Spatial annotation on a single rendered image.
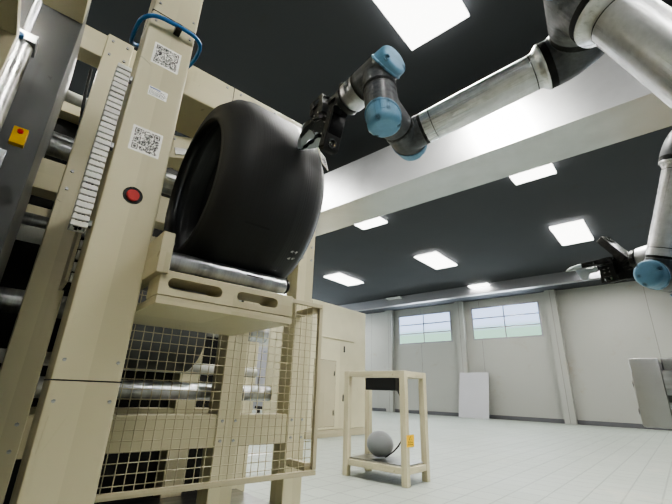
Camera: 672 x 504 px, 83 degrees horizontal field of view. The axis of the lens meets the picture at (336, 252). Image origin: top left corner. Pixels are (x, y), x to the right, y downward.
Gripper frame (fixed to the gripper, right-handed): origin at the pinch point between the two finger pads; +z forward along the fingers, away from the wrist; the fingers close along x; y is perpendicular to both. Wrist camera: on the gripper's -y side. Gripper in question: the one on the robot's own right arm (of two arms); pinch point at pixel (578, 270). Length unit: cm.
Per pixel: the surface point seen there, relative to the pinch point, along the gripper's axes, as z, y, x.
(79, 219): 11, -12, -156
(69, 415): 12, 30, -154
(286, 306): 14, 9, -106
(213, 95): 44, -80, -122
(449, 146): 183, -191, 138
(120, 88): 11, -50, -150
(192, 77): 41, -85, -130
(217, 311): 9, 11, -125
